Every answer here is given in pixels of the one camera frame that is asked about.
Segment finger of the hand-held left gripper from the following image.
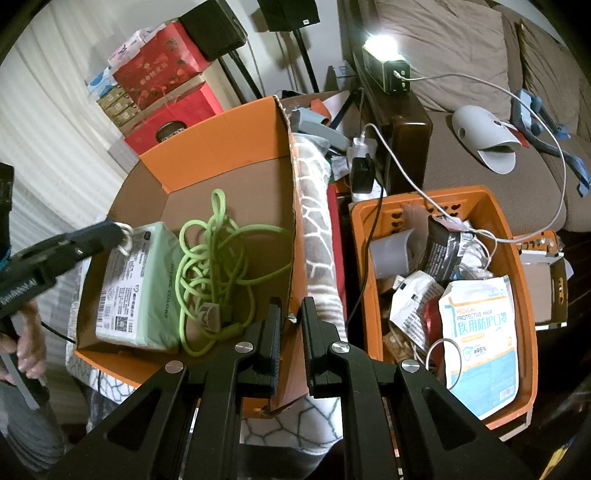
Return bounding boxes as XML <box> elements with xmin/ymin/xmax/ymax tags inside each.
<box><xmin>13</xmin><ymin>219</ymin><xmax>136</xmax><ymax>278</ymax></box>

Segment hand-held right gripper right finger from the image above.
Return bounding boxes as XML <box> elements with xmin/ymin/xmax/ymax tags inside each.
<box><xmin>301</xmin><ymin>296</ymin><xmax>536</xmax><ymax>480</ymax></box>

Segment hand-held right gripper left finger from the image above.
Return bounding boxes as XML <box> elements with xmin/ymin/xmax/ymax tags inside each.
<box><xmin>46</xmin><ymin>298</ymin><xmax>283</xmax><ymax>480</ymax></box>

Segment green charging cable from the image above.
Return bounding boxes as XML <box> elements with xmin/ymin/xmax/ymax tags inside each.
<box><xmin>176</xmin><ymin>189</ymin><xmax>294</xmax><ymax>357</ymax></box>

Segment green tissue pack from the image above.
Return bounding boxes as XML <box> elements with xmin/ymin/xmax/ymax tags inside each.
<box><xmin>95</xmin><ymin>222</ymin><xmax>183</xmax><ymax>354</ymax></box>

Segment orange cardboard box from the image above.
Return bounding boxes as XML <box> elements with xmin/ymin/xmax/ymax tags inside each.
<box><xmin>73</xmin><ymin>95</ymin><xmax>308</xmax><ymax>418</ymax></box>

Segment person's left hand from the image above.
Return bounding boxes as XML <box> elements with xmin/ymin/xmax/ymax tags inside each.
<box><xmin>0</xmin><ymin>307</ymin><xmax>48</xmax><ymax>385</ymax></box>

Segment crumpled white packet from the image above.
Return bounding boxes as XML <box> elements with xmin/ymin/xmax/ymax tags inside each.
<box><xmin>390</xmin><ymin>270</ymin><xmax>446</xmax><ymax>352</ymax></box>

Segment red flat box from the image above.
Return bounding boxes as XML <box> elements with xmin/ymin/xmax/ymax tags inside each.
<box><xmin>327</xmin><ymin>184</ymin><xmax>348</xmax><ymax>310</ymax></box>

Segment translucent grey cup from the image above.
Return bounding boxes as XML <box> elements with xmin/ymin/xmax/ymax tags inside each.
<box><xmin>369</xmin><ymin>231</ymin><xmax>411</xmax><ymax>280</ymax></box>

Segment small red packet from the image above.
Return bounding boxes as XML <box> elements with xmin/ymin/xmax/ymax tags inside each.
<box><xmin>422</xmin><ymin>300</ymin><xmax>446</xmax><ymax>342</ymax></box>

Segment gold flat box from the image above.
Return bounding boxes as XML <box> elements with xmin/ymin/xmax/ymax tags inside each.
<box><xmin>111</xmin><ymin>108</ymin><xmax>141</xmax><ymax>130</ymax></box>
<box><xmin>97</xmin><ymin>88</ymin><xmax>132</xmax><ymax>107</ymax></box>

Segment white sheer curtain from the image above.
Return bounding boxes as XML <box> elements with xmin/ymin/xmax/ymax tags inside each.
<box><xmin>0</xmin><ymin>0</ymin><xmax>185</xmax><ymax>352</ymax></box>

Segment stack of brown boxes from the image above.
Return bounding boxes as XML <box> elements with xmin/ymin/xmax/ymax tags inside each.
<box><xmin>102</xmin><ymin>98</ymin><xmax>138</xmax><ymax>120</ymax></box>

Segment person's grey pants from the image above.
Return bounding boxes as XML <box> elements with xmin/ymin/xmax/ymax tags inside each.
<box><xmin>0</xmin><ymin>378</ymin><xmax>93</xmax><ymax>472</ymax></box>

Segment blue white tissue pack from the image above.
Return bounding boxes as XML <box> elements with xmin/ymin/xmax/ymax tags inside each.
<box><xmin>85</xmin><ymin>65</ymin><xmax>118</xmax><ymax>95</ymax></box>

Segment black foil packet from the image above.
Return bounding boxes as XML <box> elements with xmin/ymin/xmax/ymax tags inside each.
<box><xmin>420</xmin><ymin>217</ymin><xmax>472</xmax><ymax>282</ymax></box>

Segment red chocolate gift bag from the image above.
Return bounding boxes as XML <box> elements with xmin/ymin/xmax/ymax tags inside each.
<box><xmin>124</xmin><ymin>88</ymin><xmax>225</xmax><ymax>155</ymax></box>

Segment white blue mask packet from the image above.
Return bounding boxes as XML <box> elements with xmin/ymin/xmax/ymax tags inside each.
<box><xmin>438</xmin><ymin>275</ymin><xmax>520</xmax><ymax>407</ymax></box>

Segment black power adapter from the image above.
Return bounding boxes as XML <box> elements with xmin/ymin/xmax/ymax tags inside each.
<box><xmin>351</xmin><ymin>157</ymin><xmax>377</xmax><ymax>195</ymax></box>

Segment red floral gift box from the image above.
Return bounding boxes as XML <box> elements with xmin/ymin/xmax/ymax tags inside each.
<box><xmin>113</xmin><ymin>22</ymin><xmax>213</xmax><ymax>112</ymax></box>

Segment pink tissue pack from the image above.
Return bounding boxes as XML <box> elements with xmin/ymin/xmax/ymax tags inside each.
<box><xmin>108</xmin><ymin>28</ymin><xmax>167</xmax><ymax>68</ymax></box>

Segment tan cardboard carton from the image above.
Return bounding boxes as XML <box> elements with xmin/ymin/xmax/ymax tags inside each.
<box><xmin>108</xmin><ymin>60</ymin><xmax>241</xmax><ymax>169</ymax></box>

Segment orange plastic basket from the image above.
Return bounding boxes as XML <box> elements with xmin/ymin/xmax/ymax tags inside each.
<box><xmin>348</xmin><ymin>186</ymin><xmax>539</xmax><ymax>432</ymax></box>

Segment brown sofa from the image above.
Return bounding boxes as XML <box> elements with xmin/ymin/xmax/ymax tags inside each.
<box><xmin>337</xmin><ymin>0</ymin><xmax>591</xmax><ymax>234</ymax></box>

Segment black speaker stand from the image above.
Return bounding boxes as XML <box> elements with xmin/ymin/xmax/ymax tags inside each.
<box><xmin>295</xmin><ymin>28</ymin><xmax>319</xmax><ymax>93</ymax></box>
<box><xmin>222</xmin><ymin>55</ymin><xmax>264</xmax><ymax>100</ymax></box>

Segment dark wooden stand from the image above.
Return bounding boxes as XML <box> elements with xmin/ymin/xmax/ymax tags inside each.
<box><xmin>353</xmin><ymin>51</ymin><xmax>435</xmax><ymax>195</ymax></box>

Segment white cardboard box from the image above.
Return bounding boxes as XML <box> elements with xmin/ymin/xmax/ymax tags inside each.
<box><xmin>519</xmin><ymin>231</ymin><xmax>570</xmax><ymax>329</ymax></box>

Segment black speaker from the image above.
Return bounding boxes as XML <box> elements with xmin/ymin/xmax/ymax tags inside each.
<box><xmin>256</xmin><ymin>0</ymin><xmax>320</xmax><ymax>32</ymax></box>
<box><xmin>178</xmin><ymin>0</ymin><xmax>247</xmax><ymax>63</ymax></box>

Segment white curved plastic device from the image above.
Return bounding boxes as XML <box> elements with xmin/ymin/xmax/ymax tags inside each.
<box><xmin>451</xmin><ymin>105</ymin><xmax>522</xmax><ymax>175</ymax></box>

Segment bright portable lamp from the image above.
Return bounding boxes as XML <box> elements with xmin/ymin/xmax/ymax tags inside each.
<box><xmin>361</xmin><ymin>37</ymin><xmax>411</xmax><ymax>95</ymax></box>

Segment blue handheld tool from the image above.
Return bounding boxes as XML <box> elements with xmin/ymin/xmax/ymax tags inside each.
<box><xmin>510</xmin><ymin>89</ymin><xmax>591</xmax><ymax>197</ymax></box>

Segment brown sofa cushion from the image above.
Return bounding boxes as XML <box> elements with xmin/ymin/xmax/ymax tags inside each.
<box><xmin>517</xmin><ymin>18</ymin><xmax>591</xmax><ymax>134</ymax></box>
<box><xmin>374</xmin><ymin>0</ymin><xmax>515</xmax><ymax>112</ymax></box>

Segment black adapter cable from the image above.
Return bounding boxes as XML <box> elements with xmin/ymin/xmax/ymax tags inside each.
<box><xmin>344</xmin><ymin>189</ymin><xmax>384</xmax><ymax>324</ymax></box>

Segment white charging cable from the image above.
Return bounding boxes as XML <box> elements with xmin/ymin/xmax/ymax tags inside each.
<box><xmin>397</xmin><ymin>71</ymin><xmax>568</xmax><ymax>243</ymax></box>
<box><xmin>362</xmin><ymin>122</ymin><xmax>497</xmax><ymax>259</ymax></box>

